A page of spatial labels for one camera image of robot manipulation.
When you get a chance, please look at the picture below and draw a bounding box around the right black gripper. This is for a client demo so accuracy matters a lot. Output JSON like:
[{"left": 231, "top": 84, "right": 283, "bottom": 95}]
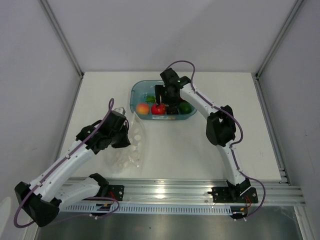
[{"left": 154, "top": 84, "right": 180, "bottom": 108}]

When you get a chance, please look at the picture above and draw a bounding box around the red tomato toy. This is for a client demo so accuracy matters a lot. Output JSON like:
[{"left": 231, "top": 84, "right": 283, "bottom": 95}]
[{"left": 151, "top": 103, "right": 166, "bottom": 115}]

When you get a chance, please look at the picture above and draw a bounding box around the green lime toy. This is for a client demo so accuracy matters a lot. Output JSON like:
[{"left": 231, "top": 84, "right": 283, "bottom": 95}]
[{"left": 178, "top": 101, "right": 193, "bottom": 115}]

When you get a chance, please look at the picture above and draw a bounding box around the clear zip top bag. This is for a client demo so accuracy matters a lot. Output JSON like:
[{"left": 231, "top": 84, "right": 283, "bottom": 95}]
[{"left": 103, "top": 112, "right": 148, "bottom": 175}]

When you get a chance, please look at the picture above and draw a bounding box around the orange peach toy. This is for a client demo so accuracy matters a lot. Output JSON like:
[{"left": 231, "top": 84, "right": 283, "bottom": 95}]
[{"left": 135, "top": 102, "right": 150, "bottom": 115}]

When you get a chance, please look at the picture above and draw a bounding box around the dark brown mangosteen toy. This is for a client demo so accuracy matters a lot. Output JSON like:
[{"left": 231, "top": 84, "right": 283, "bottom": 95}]
[{"left": 166, "top": 106, "right": 179, "bottom": 115}]

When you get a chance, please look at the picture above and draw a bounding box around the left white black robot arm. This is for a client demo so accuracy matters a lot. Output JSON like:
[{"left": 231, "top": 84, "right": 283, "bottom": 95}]
[{"left": 13, "top": 111, "right": 131, "bottom": 229}]

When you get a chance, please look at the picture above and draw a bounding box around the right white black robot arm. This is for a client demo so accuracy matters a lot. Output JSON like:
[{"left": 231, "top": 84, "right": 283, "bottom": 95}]
[{"left": 154, "top": 73, "right": 251, "bottom": 203}]

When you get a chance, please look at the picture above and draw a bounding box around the green leaf toy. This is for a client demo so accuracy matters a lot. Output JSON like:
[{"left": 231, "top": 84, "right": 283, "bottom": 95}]
[{"left": 145, "top": 95, "right": 156, "bottom": 104}]

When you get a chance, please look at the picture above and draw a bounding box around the teal plastic tray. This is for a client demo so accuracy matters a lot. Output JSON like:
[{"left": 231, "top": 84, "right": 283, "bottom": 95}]
[{"left": 129, "top": 79, "right": 198, "bottom": 121}]

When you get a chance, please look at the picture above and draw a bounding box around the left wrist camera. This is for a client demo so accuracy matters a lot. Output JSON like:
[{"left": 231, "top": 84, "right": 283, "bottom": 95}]
[{"left": 112, "top": 107, "right": 126, "bottom": 116}]

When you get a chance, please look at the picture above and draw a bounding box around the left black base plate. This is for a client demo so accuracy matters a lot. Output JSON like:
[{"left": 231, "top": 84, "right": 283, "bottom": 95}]
[{"left": 80, "top": 184, "right": 125, "bottom": 201}]

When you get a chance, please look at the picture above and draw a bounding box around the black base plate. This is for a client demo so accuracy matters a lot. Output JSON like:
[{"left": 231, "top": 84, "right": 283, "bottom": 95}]
[
  {"left": 80, "top": 184, "right": 125, "bottom": 201},
  {"left": 207, "top": 186, "right": 259, "bottom": 204}
]

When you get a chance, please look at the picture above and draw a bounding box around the aluminium mounting rail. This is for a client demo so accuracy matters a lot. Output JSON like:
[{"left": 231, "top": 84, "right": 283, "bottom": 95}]
[{"left": 62, "top": 177, "right": 306, "bottom": 206}]

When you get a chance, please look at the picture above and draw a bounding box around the white slotted cable duct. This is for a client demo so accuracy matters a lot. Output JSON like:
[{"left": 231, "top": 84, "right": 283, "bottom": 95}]
[{"left": 63, "top": 202, "right": 232, "bottom": 216}]

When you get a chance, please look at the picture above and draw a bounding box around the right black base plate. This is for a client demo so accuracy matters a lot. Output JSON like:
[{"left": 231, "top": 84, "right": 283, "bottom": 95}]
[{"left": 207, "top": 186, "right": 259, "bottom": 204}]

